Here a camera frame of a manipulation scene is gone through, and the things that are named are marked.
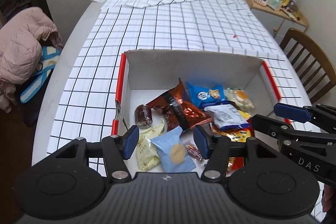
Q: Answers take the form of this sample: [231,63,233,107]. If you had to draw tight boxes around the white checkered tablecloth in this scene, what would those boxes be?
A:
[47,0,308,153]

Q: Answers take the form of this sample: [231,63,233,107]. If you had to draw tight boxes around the red brown triangular snack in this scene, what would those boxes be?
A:
[147,79,213,132]

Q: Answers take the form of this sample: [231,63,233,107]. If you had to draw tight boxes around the pale yellow snack packet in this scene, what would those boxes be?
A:
[136,119,165,172]

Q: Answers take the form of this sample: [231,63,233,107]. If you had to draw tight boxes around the light blue biscuit packet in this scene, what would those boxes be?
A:
[151,126,196,173]

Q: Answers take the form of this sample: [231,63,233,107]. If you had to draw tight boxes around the wooden chair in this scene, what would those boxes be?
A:
[280,28,335,104]

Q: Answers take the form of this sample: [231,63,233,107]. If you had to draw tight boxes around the blue cookie packet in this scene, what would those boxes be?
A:
[187,83,226,109]

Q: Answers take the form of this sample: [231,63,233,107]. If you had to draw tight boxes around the dark gold candy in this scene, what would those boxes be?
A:
[134,105,153,129]

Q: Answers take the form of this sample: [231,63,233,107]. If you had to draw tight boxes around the wooden corner cabinet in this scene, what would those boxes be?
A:
[244,0,309,38]

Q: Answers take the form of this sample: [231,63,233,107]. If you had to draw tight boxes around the egg yolk pastry packet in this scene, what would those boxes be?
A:
[225,88,254,112]

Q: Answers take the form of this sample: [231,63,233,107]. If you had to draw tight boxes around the small red candy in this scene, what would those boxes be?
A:
[185,143,206,164]

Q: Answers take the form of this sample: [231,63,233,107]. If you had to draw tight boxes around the red yellow snack bag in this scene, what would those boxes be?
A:
[210,123,255,174]

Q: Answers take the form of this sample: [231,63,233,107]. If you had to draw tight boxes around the pink puffer jacket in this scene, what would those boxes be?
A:
[1,7,66,113]

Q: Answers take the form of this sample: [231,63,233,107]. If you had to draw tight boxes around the red cardboard box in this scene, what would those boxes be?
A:
[112,50,281,178]

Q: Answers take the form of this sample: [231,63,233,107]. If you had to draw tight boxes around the white label snack packet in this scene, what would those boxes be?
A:
[204,104,249,131]

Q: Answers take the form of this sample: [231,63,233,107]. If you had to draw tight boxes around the blue white bag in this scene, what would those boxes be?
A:
[20,46,60,103]

